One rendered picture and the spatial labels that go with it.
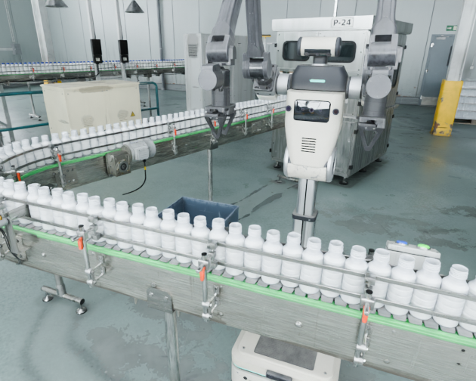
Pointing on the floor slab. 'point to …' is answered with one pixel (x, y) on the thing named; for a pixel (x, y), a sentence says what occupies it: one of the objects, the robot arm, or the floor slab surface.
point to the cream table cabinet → (91, 104)
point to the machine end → (354, 144)
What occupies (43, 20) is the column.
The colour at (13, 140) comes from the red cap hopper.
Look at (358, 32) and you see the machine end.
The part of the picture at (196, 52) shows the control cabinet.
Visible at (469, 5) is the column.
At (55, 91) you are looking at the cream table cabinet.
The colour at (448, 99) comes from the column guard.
